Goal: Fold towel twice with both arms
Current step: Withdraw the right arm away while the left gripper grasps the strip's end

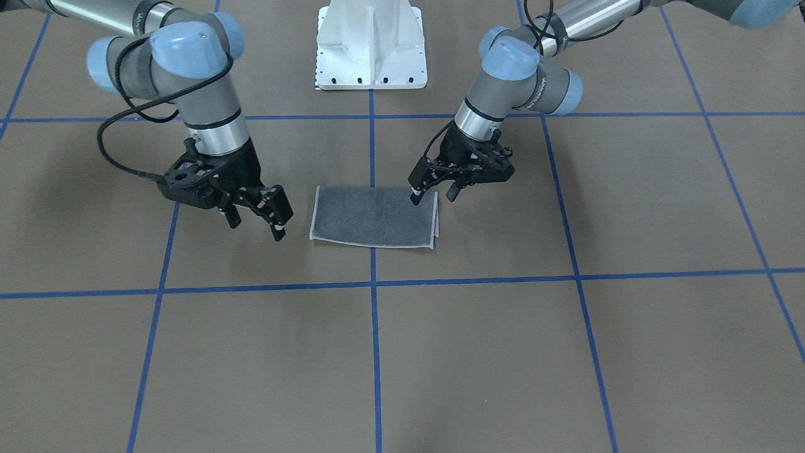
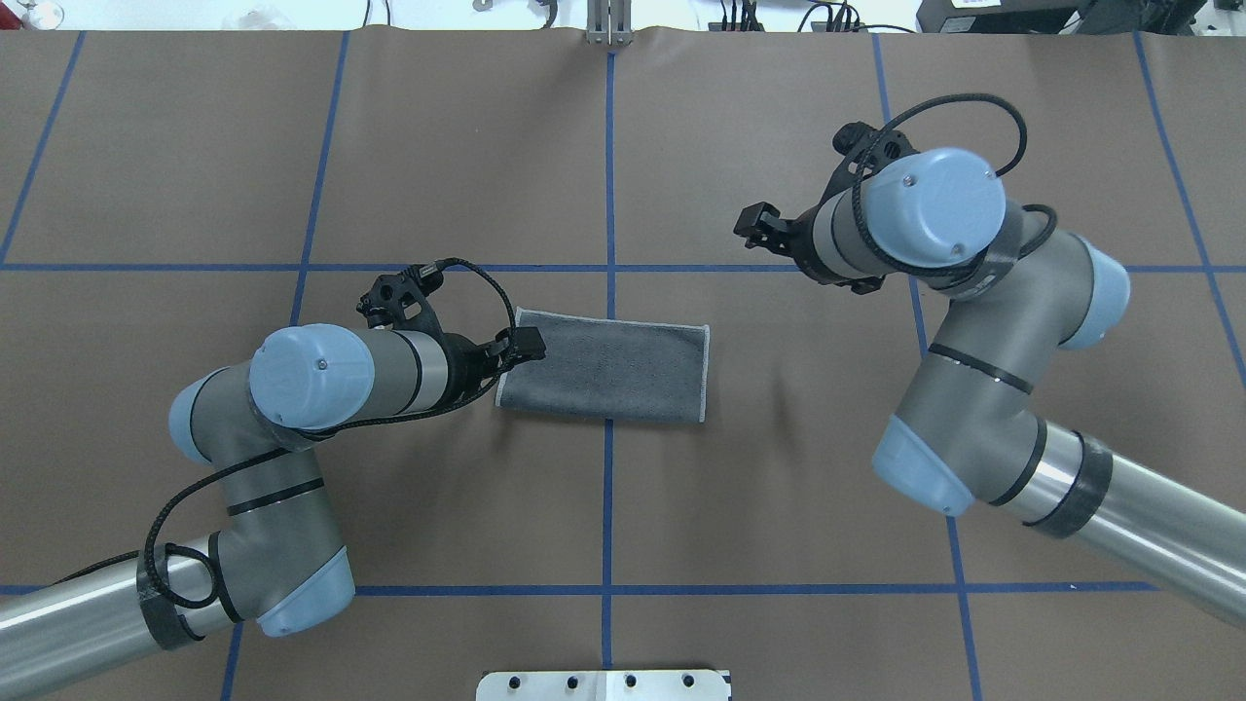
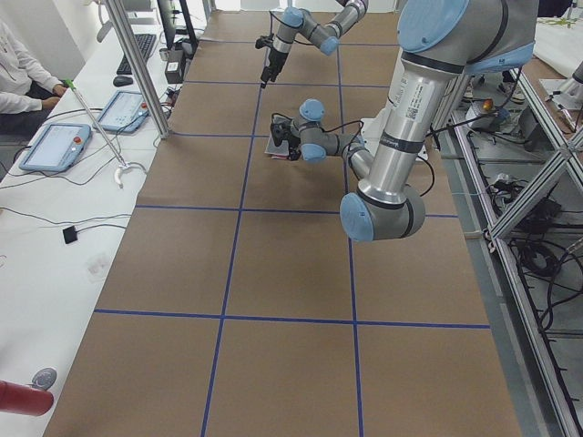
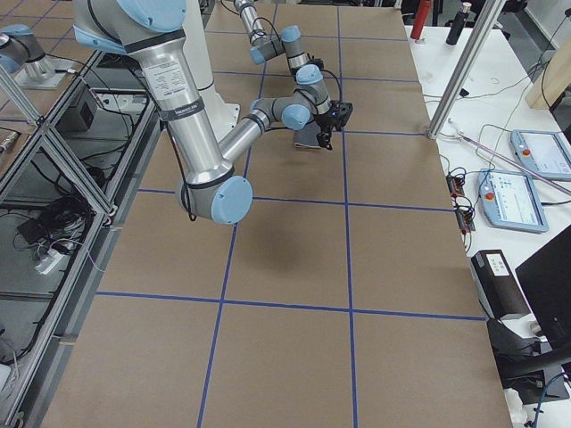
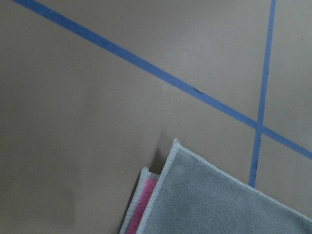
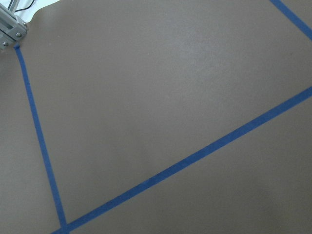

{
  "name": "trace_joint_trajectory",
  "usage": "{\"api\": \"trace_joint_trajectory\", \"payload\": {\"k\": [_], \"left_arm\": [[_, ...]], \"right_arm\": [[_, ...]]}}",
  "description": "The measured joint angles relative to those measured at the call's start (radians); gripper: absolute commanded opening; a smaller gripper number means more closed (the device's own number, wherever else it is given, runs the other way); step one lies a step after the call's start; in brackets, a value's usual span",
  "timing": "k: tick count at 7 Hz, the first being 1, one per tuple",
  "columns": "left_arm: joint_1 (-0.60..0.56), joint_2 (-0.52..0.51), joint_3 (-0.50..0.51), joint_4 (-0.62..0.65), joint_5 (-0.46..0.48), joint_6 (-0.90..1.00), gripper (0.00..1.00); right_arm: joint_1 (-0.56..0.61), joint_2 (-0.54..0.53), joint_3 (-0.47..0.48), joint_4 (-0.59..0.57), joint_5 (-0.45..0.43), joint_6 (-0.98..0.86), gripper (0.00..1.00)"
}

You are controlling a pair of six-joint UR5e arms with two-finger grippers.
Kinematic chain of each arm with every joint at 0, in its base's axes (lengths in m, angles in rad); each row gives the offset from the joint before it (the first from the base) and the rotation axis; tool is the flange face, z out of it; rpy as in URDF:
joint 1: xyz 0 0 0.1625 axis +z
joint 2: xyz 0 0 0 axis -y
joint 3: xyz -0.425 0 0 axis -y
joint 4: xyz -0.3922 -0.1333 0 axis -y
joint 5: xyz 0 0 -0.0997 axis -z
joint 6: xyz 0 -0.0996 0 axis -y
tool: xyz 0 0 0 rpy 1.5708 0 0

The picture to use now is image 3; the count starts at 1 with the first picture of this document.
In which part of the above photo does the black computer mouse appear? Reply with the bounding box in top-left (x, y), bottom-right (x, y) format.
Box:
top-left (112, 75), bottom-right (134, 87)

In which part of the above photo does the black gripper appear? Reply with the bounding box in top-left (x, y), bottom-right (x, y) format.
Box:
top-left (261, 48), bottom-right (288, 89)
top-left (285, 131), bottom-right (302, 161)

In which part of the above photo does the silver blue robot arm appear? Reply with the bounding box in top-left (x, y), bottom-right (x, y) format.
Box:
top-left (288, 1), bottom-right (538, 241)
top-left (255, 0), bottom-right (369, 88)

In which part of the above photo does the near blue teach pendant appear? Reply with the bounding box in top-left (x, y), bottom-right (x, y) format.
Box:
top-left (19, 123), bottom-right (92, 172)

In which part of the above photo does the far blue teach pendant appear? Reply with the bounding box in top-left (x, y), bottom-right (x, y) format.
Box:
top-left (97, 90), bottom-right (148, 134)

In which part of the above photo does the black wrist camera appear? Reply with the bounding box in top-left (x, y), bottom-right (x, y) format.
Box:
top-left (270, 120), bottom-right (292, 147)
top-left (255, 34), bottom-right (274, 49)

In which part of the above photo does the black box with label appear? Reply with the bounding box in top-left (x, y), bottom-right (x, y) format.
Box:
top-left (165, 49), bottom-right (186, 85)

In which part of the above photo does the black monitor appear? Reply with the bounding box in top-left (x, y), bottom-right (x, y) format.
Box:
top-left (157, 0), bottom-right (199, 53)

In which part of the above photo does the red bottle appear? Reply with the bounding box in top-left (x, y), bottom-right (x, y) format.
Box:
top-left (0, 381), bottom-right (54, 416)

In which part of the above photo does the seated person in white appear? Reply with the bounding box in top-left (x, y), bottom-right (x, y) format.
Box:
top-left (1, 22), bottom-right (66, 138)

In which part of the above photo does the long reacher grabber stick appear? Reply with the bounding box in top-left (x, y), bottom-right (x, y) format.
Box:
top-left (65, 79), bottom-right (147, 188)

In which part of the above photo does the round silver lid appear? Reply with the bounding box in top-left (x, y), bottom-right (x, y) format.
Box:
top-left (30, 367), bottom-right (57, 391)

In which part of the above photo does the black keyboard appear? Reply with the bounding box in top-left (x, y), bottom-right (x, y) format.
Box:
top-left (116, 33), bottom-right (159, 76)

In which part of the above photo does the small black square pad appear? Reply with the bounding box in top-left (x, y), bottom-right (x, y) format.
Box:
top-left (62, 225), bottom-right (78, 245)

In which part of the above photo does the pink towel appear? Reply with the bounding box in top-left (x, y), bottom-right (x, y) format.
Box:
top-left (265, 136), bottom-right (290, 160)

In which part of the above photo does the blue teach pendant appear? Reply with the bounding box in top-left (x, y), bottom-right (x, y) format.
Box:
top-left (97, 90), bottom-right (148, 134)
top-left (19, 123), bottom-right (92, 172)

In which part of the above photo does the aluminium frame post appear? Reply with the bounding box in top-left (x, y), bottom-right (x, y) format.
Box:
top-left (104, 0), bottom-right (169, 139)

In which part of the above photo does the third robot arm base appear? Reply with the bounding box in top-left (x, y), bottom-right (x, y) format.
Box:
top-left (539, 65), bottom-right (582, 133)

